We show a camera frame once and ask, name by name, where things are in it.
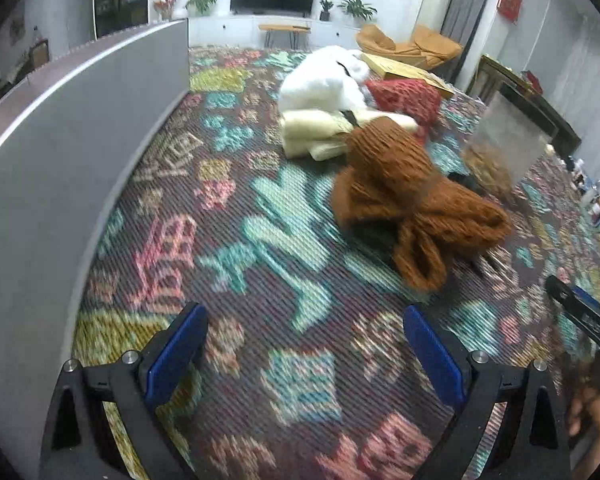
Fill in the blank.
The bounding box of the colourful printed blanket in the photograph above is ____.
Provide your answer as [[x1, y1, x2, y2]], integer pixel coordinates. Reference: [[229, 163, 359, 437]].
[[72, 45, 600, 480]]

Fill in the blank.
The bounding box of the person's right hand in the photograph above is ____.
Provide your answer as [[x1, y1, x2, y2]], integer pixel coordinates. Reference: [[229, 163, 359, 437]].
[[567, 390, 600, 466]]

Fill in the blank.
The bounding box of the bushy green potted plant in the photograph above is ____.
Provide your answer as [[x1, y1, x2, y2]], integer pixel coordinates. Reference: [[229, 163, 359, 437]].
[[185, 0, 220, 17]]

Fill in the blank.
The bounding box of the wooden dining chair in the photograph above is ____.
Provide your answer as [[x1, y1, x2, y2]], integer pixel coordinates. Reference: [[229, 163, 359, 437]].
[[27, 39, 49, 68]]

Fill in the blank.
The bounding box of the row of bottles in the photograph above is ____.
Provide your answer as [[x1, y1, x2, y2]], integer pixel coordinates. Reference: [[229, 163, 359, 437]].
[[560, 157, 600, 261]]

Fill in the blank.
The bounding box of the red wall hanging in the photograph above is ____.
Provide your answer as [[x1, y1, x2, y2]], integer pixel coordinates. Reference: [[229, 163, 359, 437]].
[[497, 0, 523, 25]]

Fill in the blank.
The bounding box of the large green potted plant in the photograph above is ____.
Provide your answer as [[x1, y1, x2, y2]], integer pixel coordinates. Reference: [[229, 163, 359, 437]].
[[337, 0, 378, 23]]

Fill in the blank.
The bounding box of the red flower arrangement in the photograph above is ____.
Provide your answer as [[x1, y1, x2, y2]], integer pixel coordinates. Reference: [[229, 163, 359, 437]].
[[152, 0, 182, 22]]

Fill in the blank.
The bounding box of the white storage box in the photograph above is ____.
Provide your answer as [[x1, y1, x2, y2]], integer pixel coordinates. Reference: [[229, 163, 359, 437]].
[[0, 17, 190, 480]]

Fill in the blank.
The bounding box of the white television cabinet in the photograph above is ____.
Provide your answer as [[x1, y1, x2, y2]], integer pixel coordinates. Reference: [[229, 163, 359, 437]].
[[187, 12, 376, 53]]

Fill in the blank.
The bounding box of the white and black plush toy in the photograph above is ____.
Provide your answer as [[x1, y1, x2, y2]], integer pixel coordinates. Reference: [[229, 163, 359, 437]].
[[278, 45, 376, 113]]

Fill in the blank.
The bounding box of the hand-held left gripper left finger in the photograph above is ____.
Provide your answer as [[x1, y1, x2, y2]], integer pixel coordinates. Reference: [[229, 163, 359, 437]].
[[39, 301, 209, 480]]

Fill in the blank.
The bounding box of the clear jar with black lid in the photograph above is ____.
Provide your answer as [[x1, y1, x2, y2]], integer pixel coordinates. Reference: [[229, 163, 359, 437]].
[[461, 82, 556, 201]]

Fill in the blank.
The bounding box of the brown knitted garment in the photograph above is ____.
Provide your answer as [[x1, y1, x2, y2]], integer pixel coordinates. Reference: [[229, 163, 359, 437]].
[[330, 116, 513, 292]]

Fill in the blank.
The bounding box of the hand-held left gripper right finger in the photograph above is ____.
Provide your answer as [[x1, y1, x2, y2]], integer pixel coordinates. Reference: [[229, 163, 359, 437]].
[[402, 304, 573, 480]]

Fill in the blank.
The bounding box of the cream cloth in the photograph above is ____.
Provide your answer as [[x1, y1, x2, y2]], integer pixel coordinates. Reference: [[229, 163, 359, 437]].
[[281, 108, 418, 162]]

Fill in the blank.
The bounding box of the yellow flat box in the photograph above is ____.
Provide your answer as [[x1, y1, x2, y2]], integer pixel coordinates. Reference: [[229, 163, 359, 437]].
[[362, 52, 456, 100]]

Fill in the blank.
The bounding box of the wooden slatted crib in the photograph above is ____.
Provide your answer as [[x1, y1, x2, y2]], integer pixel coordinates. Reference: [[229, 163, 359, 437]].
[[472, 54, 581, 156]]

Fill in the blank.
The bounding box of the grey curtain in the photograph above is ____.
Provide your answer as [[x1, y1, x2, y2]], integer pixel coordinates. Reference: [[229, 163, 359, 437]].
[[440, 0, 501, 86]]

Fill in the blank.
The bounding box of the tan rocking chair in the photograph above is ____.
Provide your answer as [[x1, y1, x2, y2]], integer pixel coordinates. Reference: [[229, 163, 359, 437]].
[[355, 23, 463, 72]]

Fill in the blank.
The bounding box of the red knitted pouch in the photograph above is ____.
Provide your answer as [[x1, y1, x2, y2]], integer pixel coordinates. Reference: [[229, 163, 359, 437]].
[[364, 78, 443, 141]]

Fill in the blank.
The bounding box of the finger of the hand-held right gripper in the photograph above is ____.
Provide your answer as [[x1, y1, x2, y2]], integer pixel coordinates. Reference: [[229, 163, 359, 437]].
[[545, 274, 600, 356]]

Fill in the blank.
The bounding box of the wooden bench with hairpin legs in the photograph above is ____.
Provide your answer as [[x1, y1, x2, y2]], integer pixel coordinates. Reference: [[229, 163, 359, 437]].
[[258, 23, 312, 51]]

